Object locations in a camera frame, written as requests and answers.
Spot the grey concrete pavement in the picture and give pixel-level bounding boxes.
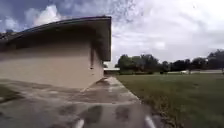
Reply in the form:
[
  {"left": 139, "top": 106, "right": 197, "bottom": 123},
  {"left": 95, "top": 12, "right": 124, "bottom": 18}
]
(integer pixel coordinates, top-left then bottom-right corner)
[{"left": 0, "top": 76, "right": 168, "bottom": 128}]

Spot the distant tree line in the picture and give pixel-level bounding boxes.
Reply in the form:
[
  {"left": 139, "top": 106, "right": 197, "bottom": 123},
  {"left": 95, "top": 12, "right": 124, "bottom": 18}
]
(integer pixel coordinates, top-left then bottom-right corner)
[{"left": 103, "top": 49, "right": 224, "bottom": 76}]

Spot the grass field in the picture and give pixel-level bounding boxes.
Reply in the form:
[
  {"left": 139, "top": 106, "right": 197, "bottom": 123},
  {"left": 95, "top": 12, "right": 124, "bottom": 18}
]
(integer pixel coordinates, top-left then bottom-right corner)
[{"left": 114, "top": 72, "right": 224, "bottom": 128}]

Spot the beige building with dark roof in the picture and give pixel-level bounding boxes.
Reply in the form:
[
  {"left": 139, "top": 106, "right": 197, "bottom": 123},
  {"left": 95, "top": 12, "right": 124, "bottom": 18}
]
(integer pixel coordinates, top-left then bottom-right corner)
[{"left": 0, "top": 15, "right": 113, "bottom": 90}]

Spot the robot's own part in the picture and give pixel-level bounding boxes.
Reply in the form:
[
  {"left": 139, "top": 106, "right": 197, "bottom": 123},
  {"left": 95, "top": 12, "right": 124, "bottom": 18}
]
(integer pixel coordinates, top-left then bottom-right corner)
[
  {"left": 73, "top": 118, "right": 85, "bottom": 128},
  {"left": 144, "top": 115, "right": 157, "bottom": 128}
]

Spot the small grass patch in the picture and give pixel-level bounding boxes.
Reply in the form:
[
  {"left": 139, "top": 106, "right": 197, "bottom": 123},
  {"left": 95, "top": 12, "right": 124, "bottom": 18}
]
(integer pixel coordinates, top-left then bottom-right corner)
[{"left": 0, "top": 85, "right": 24, "bottom": 104}]

